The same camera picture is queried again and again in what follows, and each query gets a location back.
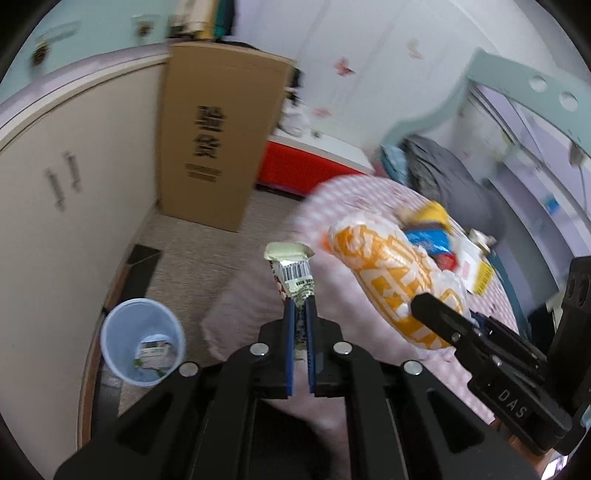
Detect red white low platform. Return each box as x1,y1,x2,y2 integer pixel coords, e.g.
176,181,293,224
256,129,375,197

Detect blue plastic trash bin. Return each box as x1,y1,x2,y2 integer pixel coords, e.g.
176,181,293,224
100,298,186,388

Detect blue snack packet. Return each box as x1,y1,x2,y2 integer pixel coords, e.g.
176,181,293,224
404,222,452,256

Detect teal bed headboard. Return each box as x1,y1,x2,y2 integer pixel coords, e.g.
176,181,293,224
379,48,591,160

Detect tall brown cardboard box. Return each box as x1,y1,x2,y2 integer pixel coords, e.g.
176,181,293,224
158,42,294,232

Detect trash inside bin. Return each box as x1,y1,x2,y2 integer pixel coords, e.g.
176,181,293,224
133,334,177,378

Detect cream cabinet with handles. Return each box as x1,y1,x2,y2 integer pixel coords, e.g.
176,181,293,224
1,54,167,478

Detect yellow white paper box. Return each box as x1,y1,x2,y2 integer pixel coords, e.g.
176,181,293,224
454,229,495,295

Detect orange white plastic bag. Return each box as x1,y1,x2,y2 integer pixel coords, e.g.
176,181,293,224
325,211,469,351

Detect grey folded quilt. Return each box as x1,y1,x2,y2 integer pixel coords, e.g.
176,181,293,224
402,135,506,240

